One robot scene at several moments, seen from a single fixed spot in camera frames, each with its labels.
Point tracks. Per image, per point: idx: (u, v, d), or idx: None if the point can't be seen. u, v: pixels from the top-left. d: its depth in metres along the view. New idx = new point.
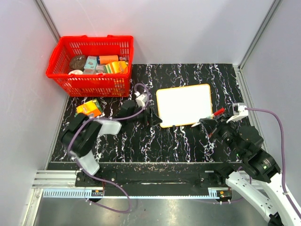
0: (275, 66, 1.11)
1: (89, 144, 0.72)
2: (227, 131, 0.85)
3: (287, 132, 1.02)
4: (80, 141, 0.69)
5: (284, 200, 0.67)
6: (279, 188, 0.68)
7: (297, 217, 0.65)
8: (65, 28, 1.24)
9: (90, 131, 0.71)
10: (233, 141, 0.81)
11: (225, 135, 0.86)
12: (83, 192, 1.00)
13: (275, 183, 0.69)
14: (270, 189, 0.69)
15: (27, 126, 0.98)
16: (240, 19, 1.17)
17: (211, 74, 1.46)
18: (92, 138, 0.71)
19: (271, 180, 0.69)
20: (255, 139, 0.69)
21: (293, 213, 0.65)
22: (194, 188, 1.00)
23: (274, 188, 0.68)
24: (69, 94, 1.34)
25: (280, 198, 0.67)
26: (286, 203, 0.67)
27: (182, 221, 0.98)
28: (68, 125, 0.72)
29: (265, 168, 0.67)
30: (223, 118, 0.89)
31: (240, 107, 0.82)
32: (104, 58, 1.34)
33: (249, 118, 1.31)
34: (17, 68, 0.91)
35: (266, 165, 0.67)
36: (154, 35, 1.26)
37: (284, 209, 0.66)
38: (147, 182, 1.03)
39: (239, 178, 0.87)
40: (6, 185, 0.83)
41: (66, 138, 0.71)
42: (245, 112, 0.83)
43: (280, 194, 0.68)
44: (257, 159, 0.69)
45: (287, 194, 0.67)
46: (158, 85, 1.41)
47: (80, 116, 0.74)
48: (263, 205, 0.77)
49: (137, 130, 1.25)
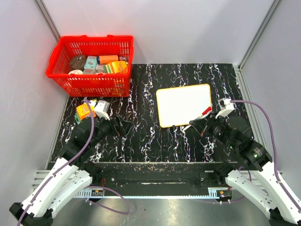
0: (275, 66, 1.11)
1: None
2: (217, 125, 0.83)
3: (287, 132, 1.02)
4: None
5: (277, 189, 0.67)
6: (272, 176, 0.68)
7: (293, 206, 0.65)
8: (65, 28, 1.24)
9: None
10: (225, 134, 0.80)
11: (216, 131, 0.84)
12: (83, 192, 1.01)
13: (267, 173, 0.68)
14: (263, 178, 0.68)
15: (27, 126, 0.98)
16: (240, 20, 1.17)
17: (211, 74, 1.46)
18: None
19: (263, 169, 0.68)
20: (243, 127, 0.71)
21: (289, 203, 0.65)
22: (194, 188, 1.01)
23: (267, 177, 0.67)
24: (69, 94, 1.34)
25: (273, 187, 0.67)
26: (281, 192, 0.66)
27: (182, 221, 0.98)
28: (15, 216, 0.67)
29: (256, 157, 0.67)
30: (211, 115, 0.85)
31: (226, 100, 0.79)
32: (104, 57, 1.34)
33: (249, 118, 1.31)
34: (17, 68, 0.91)
35: (257, 153, 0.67)
36: (154, 35, 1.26)
37: (281, 199, 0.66)
38: (147, 181, 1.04)
39: (238, 176, 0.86)
40: (6, 185, 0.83)
41: None
42: (232, 106, 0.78)
43: (273, 183, 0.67)
44: (248, 148, 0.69)
45: (280, 182, 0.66)
46: (158, 85, 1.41)
47: (12, 210, 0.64)
48: (262, 201, 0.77)
49: (137, 130, 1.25)
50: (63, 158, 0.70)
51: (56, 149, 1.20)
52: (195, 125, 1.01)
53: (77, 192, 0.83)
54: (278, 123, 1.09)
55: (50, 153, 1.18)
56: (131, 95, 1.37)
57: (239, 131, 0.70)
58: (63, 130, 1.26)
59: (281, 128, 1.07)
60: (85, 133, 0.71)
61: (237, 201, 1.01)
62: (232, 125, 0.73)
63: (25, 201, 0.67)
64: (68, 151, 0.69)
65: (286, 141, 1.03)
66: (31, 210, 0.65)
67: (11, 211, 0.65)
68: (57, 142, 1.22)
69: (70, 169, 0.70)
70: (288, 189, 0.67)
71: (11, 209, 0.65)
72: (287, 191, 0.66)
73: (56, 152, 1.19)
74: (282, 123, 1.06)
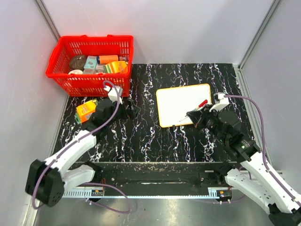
0: (275, 66, 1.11)
1: (56, 191, 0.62)
2: (210, 119, 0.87)
3: (288, 132, 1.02)
4: (44, 194, 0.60)
5: (268, 178, 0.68)
6: (261, 165, 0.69)
7: (286, 195, 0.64)
8: (65, 28, 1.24)
9: (50, 183, 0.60)
10: (216, 127, 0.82)
11: (209, 124, 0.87)
12: (83, 192, 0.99)
13: (256, 162, 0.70)
14: (252, 168, 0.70)
15: (27, 126, 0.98)
16: (240, 19, 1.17)
17: (211, 74, 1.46)
18: (56, 184, 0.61)
19: (251, 159, 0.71)
20: (233, 121, 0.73)
21: (281, 191, 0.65)
22: (194, 188, 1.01)
23: (256, 167, 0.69)
24: (69, 93, 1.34)
25: (264, 176, 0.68)
26: (271, 181, 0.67)
27: (182, 221, 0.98)
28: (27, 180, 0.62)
29: (244, 149, 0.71)
30: (206, 108, 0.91)
31: (220, 95, 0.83)
32: (104, 57, 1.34)
33: (249, 118, 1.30)
34: (17, 67, 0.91)
35: (245, 145, 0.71)
36: (154, 35, 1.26)
37: (273, 189, 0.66)
38: (147, 181, 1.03)
39: (237, 174, 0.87)
40: (6, 185, 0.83)
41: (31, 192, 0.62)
42: (225, 100, 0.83)
43: (264, 172, 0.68)
44: (237, 141, 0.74)
45: (269, 171, 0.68)
46: (158, 85, 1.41)
47: (33, 166, 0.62)
48: (261, 197, 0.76)
49: (137, 130, 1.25)
50: (85, 130, 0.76)
51: (56, 149, 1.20)
52: (191, 117, 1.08)
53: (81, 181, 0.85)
54: (278, 123, 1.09)
55: (50, 153, 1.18)
56: (131, 95, 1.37)
57: (229, 125, 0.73)
58: (63, 130, 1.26)
59: (281, 128, 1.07)
60: (103, 112, 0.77)
61: (237, 201, 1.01)
62: (223, 120, 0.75)
63: (47, 159, 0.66)
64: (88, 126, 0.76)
65: (286, 141, 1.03)
66: (55, 165, 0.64)
67: (31, 168, 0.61)
68: (57, 142, 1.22)
69: (93, 138, 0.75)
70: (279, 179, 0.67)
71: (31, 166, 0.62)
72: (278, 180, 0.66)
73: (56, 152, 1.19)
74: (282, 123, 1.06)
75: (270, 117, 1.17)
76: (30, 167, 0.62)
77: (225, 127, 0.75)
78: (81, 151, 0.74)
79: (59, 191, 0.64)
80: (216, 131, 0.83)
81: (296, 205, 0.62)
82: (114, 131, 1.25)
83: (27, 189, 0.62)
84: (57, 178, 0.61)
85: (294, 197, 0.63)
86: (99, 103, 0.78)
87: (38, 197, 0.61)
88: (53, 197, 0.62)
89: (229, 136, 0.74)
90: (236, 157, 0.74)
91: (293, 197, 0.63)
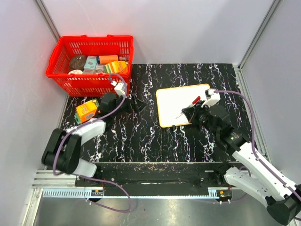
0: (275, 66, 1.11)
1: (73, 159, 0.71)
2: (202, 114, 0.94)
3: (288, 132, 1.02)
4: (64, 158, 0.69)
5: (258, 166, 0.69)
6: (250, 154, 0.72)
7: (277, 182, 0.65)
8: (65, 28, 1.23)
9: (70, 146, 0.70)
10: (207, 122, 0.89)
11: (201, 119, 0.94)
12: (83, 192, 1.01)
13: (246, 151, 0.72)
14: (242, 158, 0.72)
15: (26, 126, 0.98)
16: (240, 19, 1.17)
17: (211, 74, 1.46)
18: (75, 150, 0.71)
19: (241, 149, 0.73)
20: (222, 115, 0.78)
21: (273, 179, 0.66)
22: (194, 188, 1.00)
23: (246, 156, 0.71)
24: (69, 93, 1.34)
25: (254, 165, 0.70)
26: (261, 168, 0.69)
27: (182, 221, 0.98)
28: (47, 146, 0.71)
29: (233, 140, 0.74)
30: (198, 104, 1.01)
31: (210, 92, 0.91)
32: (104, 57, 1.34)
33: (249, 118, 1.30)
34: (17, 68, 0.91)
35: (235, 136, 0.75)
36: (154, 35, 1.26)
37: (264, 176, 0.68)
38: (147, 181, 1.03)
39: (236, 172, 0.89)
40: (6, 185, 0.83)
41: (48, 158, 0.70)
42: (216, 96, 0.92)
43: (253, 160, 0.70)
44: (227, 133, 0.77)
45: (259, 158, 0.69)
46: (158, 85, 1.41)
47: (56, 133, 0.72)
48: (259, 190, 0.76)
49: (137, 130, 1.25)
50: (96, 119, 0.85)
51: None
52: (186, 113, 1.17)
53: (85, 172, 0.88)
54: (278, 123, 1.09)
55: None
56: None
57: (219, 117, 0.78)
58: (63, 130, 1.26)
59: (280, 127, 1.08)
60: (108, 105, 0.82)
61: (237, 201, 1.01)
62: (212, 113, 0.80)
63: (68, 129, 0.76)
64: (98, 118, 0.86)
65: (286, 141, 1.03)
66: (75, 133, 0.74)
67: (55, 133, 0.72)
68: None
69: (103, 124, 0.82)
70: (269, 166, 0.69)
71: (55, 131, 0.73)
72: (268, 167, 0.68)
73: None
74: (281, 123, 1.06)
75: (270, 117, 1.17)
76: (53, 133, 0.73)
77: (215, 120, 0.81)
78: (94, 132, 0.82)
79: (75, 160, 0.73)
80: (207, 125, 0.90)
81: (288, 190, 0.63)
82: (114, 131, 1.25)
83: (45, 155, 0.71)
84: (76, 144, 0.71)
85: (285, 182, 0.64)
86: (104, 97, 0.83)
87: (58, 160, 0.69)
88: (70, 164, 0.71)
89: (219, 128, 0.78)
90: (227, 148, 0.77)
91: (284, 183, 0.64)
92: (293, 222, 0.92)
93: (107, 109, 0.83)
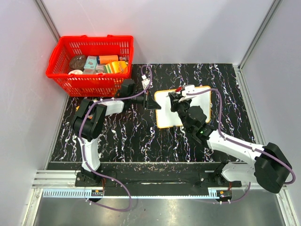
0: (275, 66, 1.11)
1: (97, 128, 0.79)
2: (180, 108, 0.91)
3: (287, 131, 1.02)
4: (91, 125, 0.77)
5: (228, 144, 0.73)
6: (219, 137, 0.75)
7: (246, 149, 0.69)
8: (66, 28, 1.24)
9: (98, 115, 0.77)
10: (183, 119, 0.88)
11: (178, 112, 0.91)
12: (83, 192, 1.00)
13: (214, 137, 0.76)
14: (214, 143, 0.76)
15: (27, 127, 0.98)
16: (240, 20, 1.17)
17: (211, 74, 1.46)
18: (100, 120, 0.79)
19: (210, 136, 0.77)
20: (201, 117, 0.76)
21: (242, 149, 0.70)
22: (194, 188, 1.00)
23: (215, 140, 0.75)
24: (69, 94, 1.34)
25: (225, 144, 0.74)
26: (231, 146, 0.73)
27: (182, 221, 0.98)
28: (76, 112, 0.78)
29: (204, 133, 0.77)
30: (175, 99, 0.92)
31: (184, 92, 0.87)
32: (104, 57, 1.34)
33: (249, 118, 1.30)
34: (17, 67, 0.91)
35: (205, 130, 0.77)
36: (154, 34, 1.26)
37: (234, 149, 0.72)
38: (147, 181, 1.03)
39: (230, 165, 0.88)
40: (6, 185, 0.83)
41: (76, 124, 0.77)
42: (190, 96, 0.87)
43: (223, 141, 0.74)
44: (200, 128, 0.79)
45: (225, 137, 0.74)
46: (158, 85, 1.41)
47: (85, 101, 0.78)
48: (249, 171, 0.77)
49: (137, 130, 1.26)
50: (122, 101, 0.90)
51: (56, 149, 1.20)
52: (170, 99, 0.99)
53: (94, 159, 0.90)
54: (278, 123, 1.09)
55: (50, 153, 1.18)
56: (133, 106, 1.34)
57: (198, 120, 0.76)
58: (63, 130, 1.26)
59: (280, 127, 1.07)
60: (127, 88, 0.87)
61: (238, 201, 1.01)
62: (192, 116, 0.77)
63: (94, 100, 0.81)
64: (121, 91, 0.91)
65: (286, 141, 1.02)
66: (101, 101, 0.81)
67: (83, 102, 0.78)
68: (57, 142, 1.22)
69: (121, 104, 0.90)
70: (236, 140, 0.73)
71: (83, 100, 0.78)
72: (234, 141, 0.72)
73: (56, 152, 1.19)
74: (282, 123, 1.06)
75: (270, 117, 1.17)
76: (81, 102, 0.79)
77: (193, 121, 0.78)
78: (114, 109, 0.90)
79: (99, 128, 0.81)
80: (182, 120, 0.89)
81: (257, 153, 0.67)
82: (114, 131, 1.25)
83: (73, 119, 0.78)
84: (102, 114, 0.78)
85: (251, 147, 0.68)
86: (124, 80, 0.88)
87: (84, 128, 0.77)
88: (95, 129, 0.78)
89: (196, 128, 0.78)
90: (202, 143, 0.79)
91: (251, 148, 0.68)
92: (293, 222, 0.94)
93: (124, 92, 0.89)
